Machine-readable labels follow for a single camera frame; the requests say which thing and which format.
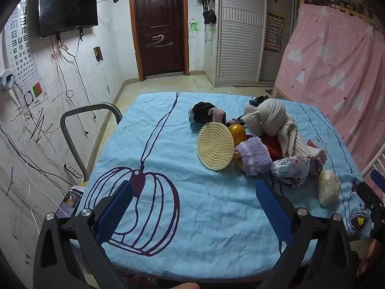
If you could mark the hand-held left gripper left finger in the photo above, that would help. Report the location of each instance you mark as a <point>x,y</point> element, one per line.
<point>115,210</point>

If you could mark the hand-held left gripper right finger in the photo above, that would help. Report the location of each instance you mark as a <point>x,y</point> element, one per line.
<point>272,207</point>

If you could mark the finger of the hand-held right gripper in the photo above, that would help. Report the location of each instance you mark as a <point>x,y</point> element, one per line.
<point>378,176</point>
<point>368,194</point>

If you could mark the white printed packet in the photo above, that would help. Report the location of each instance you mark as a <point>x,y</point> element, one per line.
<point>288,170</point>

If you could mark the purple fuzzy sock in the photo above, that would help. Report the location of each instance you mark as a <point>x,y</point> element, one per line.
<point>254,156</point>

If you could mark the cream knit scarf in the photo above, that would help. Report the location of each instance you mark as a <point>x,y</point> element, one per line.
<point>270,117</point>

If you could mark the person's right hand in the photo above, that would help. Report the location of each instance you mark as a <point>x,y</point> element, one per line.
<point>373,256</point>

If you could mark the person's left hand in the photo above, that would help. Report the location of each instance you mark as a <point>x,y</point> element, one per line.
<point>183,286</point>

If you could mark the white metal chair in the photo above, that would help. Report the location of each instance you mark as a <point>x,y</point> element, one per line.
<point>374,162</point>

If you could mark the printed card box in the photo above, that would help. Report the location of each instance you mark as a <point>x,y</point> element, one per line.
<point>69,201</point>

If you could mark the red sock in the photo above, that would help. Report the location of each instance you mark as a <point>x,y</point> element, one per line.
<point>270,147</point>

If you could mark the blue printed tablecloth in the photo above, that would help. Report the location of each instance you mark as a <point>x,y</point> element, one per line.
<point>210,216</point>

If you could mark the pink white printed cloth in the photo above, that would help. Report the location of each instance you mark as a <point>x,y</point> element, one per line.
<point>315,156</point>

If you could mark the yellow plastic toy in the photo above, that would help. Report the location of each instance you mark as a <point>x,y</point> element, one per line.
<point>237,132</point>

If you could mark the cream round plastic brush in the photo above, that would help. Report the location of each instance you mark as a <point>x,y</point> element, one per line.
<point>215,146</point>

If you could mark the pink sock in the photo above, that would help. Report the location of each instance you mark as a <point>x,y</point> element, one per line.
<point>218,116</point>

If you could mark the black cloth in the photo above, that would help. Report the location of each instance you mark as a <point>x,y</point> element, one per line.
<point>258,100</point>

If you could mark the black sock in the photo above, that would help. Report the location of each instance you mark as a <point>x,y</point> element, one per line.
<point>201,111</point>

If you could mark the pink tree print curtain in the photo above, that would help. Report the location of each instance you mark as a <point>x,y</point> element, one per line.
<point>331,66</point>

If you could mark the white louvered wardrobe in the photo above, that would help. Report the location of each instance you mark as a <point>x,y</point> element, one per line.
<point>240,36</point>

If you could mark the colourful grid chart poster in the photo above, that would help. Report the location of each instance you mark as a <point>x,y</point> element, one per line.
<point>274,33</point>

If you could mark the eye chart poster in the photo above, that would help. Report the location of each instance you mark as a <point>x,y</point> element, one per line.
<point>21,51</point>

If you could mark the dark brown door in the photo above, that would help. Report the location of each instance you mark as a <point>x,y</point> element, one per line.
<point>159,21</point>

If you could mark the white wall plug device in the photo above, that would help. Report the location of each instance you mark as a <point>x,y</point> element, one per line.
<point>6,79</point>

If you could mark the black wall television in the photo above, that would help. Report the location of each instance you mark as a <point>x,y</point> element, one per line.
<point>66,3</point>

